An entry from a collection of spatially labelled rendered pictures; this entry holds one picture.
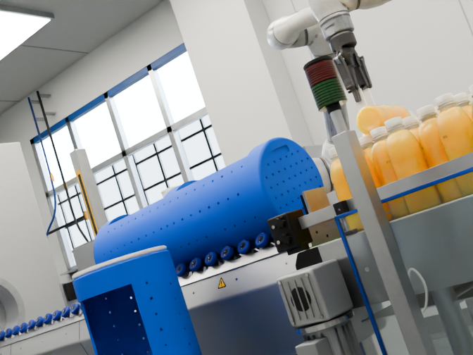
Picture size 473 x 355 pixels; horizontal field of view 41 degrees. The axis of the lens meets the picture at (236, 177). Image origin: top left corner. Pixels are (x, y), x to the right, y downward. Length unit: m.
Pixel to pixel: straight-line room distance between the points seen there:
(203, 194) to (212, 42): 3.40
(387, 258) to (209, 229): 0.77
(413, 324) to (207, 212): 0.82
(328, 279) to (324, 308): 0.07
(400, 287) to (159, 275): 0.73
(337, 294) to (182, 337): 0.50
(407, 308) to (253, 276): 0.66
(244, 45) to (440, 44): 1.46
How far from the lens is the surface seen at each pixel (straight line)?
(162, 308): 1.75
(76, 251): 4.98
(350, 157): 1.29
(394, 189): 1.45
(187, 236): 1.99
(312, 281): 1.43
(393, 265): 1.29
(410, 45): 4.78
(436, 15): 4.75
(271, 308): 1.85
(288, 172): 1.85
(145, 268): 1.74
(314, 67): 1.32
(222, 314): 1.98
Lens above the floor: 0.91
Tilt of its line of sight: 8 degrees up
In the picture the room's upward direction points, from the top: 19 degrees counter-clockwise
